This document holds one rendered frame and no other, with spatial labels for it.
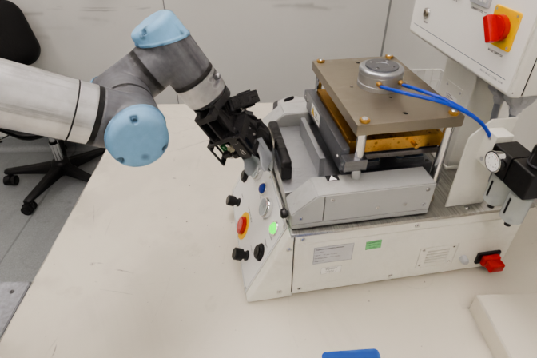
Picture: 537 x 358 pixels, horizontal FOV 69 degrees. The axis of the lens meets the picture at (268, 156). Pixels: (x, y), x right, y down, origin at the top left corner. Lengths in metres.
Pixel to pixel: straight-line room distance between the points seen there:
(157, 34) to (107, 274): 0.52
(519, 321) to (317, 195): 0.42
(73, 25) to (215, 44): 0.76
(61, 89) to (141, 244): 0.52
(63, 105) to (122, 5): 1.84
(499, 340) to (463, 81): 0.45
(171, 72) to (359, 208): 0.38
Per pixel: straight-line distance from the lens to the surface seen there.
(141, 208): 1.03
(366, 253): 0.76
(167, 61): 0.61
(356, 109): 0.66
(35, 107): 0.49
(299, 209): 0.65
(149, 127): 0.48
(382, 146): 0.70
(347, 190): 0.65
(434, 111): 0.69
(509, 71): 0.68
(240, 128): 0.67
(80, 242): 0.99
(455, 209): 0.79
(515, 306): 0.86
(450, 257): 0.87
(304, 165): 0.75
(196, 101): 0.64
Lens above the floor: 1.41
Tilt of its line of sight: 35 degrees down
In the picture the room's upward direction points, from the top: straight up
